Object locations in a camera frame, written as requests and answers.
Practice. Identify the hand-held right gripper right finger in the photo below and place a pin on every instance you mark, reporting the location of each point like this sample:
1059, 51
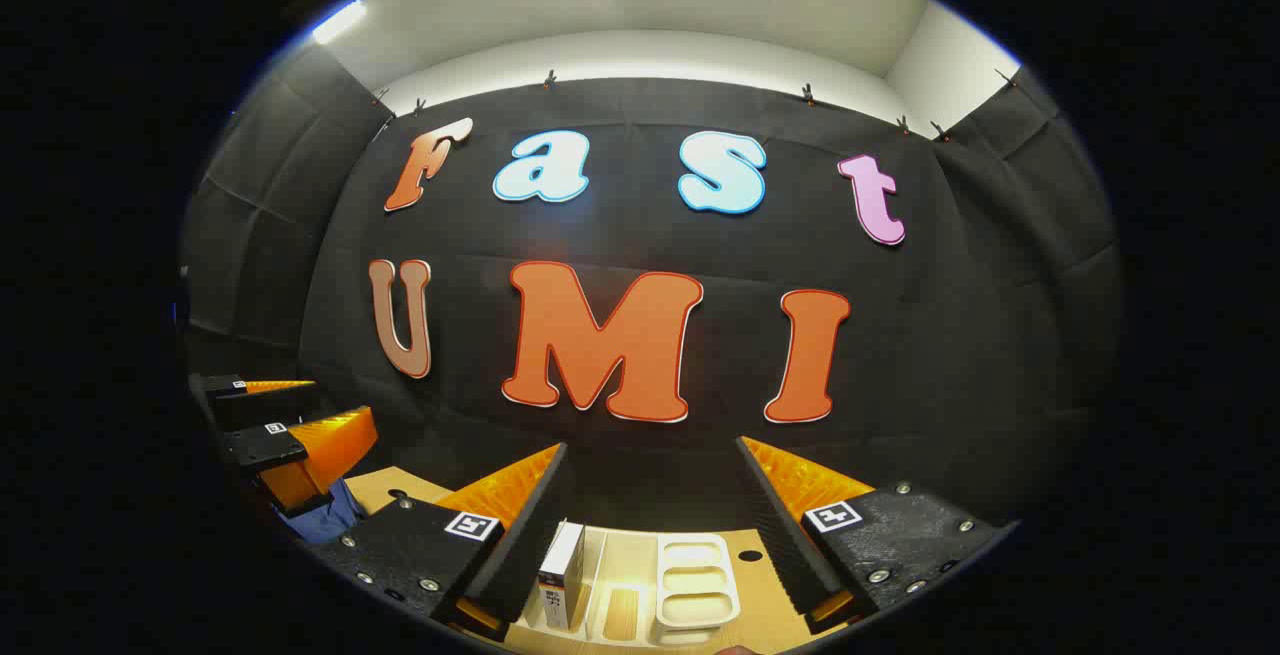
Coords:
785, 535

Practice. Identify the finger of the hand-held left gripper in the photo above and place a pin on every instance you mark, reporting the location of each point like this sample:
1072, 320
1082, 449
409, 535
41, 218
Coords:
270, 405
265, 447

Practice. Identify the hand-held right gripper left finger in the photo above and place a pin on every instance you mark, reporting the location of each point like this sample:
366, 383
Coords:
525, 545

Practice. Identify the white spine book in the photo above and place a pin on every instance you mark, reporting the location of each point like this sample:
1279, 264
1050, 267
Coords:
562, 575

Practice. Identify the blue schoolbag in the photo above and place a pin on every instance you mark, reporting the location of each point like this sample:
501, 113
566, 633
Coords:
325, 520

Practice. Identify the white bookshelf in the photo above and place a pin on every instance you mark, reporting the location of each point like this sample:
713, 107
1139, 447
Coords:
700, 585

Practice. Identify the ceiling light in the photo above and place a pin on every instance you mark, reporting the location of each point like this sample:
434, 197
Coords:
338, 22

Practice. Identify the row of black cloth clips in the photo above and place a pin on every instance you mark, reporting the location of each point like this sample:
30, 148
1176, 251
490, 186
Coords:
549, 80

